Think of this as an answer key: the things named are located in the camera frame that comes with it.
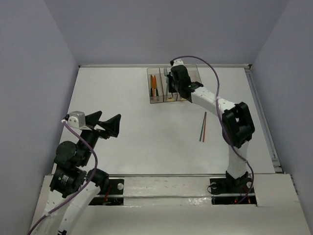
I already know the orange knife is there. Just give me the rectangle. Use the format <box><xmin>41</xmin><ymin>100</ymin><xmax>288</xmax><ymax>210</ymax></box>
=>
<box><xmin>154</xmin><ymin>75</ymin><xmax>159</xmax><ymax>96</ymax></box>

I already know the yellow knife green handle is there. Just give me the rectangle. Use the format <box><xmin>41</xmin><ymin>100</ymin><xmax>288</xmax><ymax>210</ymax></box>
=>
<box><xmin>150</xmin><ymin>74</ymin><xmax>154</xmax><ymax>97</ymax></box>

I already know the teal chopstick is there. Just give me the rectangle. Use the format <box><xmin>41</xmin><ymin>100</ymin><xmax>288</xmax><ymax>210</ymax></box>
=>
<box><xmin>199</xmin><ymin>112</ymin><xmax>207</xmax><ymax>142</ymax></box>

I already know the orange chopstick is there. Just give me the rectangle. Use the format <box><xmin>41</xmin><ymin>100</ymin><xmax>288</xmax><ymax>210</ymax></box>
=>
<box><xmin>201</xmin><ymin>113</ymin><xmax>207</xmax><ymax>142</ymax></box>

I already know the teal fork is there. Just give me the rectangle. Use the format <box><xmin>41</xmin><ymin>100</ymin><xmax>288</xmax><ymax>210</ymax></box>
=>
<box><xmin>163</xmin><ymin>68</ymin><xmax>169</xmax><ymax>96</ymax></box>

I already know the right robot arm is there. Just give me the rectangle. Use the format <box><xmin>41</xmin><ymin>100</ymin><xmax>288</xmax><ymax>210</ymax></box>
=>
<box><xmin>167</xmin><ymin>60</ymin><xmax>255</xmax><ymax>195</ymax></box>

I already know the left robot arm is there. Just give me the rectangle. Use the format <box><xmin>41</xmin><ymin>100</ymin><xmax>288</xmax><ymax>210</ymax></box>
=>
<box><xmin>29</xmin><ymin>111</ymin><xmax>124</xmax><ymax>235</ymax></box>

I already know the white front board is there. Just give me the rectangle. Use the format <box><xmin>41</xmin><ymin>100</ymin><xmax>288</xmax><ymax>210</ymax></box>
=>
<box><xmin>34</xmin><ymin>174</ymin><xmax>310</xmax><ymax>235</ymax></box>

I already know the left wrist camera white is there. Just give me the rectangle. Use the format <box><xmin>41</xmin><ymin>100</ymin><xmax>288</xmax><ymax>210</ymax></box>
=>
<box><xmin>61</xmin><ymin>111</ymin><xmax>86</xmax><ymax>129</ymax></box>

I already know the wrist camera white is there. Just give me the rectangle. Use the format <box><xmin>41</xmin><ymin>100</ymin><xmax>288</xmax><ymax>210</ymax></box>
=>
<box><xmin>170</xmin><ymin>58</ymin><xmax>184</xmax><ymax>67</ymax></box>
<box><xmin>61</xmin><ymin>111</ymin><xmax>86</xmax><ymax>129</ymax></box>

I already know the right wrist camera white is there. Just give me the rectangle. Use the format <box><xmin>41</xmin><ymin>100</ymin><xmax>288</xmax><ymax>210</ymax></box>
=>
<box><xmin>170</xmin><ymin>58</ymin><xmax>184</xmax><ymax>67</ymax></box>

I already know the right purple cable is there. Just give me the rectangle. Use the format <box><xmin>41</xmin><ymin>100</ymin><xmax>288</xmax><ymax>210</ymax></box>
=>
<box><xmin>171</xmin><ymin>56</ymin><xmax>255</xmax><ymax>204</ymax></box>

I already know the purple cable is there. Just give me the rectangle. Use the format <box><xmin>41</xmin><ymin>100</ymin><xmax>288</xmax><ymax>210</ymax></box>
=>
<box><xmin>171</xmin><ymin>56</ymin><xmax>255</xmax><ymax>204</ymax></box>
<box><xmin>28</xmin><ymin>119</ymin><xmax>99</xmax><ymax>235</ymax></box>

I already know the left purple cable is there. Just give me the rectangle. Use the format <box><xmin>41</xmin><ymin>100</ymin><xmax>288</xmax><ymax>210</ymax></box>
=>
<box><xmin>28</xmin><ymin>119</ymin><xmax>99</xmax><ymax>235</ymax></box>

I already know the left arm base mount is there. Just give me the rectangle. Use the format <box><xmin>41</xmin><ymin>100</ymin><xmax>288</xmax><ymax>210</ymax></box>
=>
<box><xmin>89</xmin><ymin>178</ymin><xmax>124</xmax><ymax>206</ymax></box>

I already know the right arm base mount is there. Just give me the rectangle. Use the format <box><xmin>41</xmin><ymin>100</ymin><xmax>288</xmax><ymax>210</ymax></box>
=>
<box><xmin>207</xmin><ymin>178</ymin><xmax>257</xmax><ymax>205</ymax></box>

